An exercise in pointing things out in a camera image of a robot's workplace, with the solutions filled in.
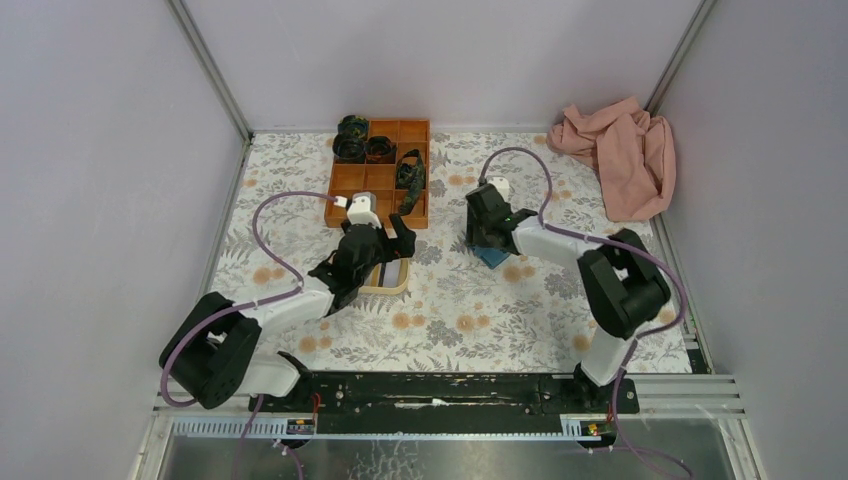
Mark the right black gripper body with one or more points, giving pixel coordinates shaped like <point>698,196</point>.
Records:
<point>476,231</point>

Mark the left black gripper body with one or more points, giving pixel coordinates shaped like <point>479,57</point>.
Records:
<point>383,251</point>

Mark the blue leather card holder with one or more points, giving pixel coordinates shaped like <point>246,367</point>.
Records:
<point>491,257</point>

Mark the beige oval tray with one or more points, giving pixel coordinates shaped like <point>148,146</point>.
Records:
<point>370,288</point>

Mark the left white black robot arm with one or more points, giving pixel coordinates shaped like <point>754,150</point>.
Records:
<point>213,356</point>

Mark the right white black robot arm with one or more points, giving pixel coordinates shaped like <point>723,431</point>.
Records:
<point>624,290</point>

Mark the cards in beige tray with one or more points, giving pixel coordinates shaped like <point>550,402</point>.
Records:
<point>390,275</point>

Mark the orange compartment organizer box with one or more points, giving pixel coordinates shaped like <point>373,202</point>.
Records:
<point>348,179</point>

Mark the floral patterned table mat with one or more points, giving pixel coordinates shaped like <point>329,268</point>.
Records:
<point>456,314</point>

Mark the dark rolled belt middle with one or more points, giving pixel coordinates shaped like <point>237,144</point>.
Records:
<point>380,150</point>

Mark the dark rolled belt top-left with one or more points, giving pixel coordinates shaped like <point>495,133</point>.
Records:
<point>349,148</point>

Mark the dark rolled belt outside box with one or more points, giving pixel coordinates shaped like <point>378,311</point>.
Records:
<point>353,126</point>

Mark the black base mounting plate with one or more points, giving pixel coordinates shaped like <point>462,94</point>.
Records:
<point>448,403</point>

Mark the pink crumpled cloth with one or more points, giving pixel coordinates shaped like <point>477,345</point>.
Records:
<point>631,151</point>

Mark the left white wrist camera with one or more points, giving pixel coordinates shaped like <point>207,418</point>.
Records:
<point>361,208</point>

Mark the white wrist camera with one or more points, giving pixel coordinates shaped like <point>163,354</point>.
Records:
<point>502,186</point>
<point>361,208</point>

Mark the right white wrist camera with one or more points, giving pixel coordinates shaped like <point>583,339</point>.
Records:
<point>502,186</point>

